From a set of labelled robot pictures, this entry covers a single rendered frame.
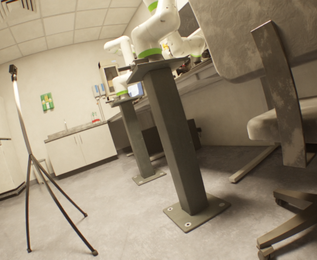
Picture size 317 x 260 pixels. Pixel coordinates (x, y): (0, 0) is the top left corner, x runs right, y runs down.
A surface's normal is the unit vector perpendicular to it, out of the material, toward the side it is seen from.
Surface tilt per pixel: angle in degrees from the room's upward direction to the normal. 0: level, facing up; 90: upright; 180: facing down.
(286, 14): 90
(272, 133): 90
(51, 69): 90
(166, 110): 90
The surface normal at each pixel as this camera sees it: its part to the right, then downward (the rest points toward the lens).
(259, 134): -0.90, 0.30
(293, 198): -0.96, 0.26
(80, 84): 0.44, -0.06
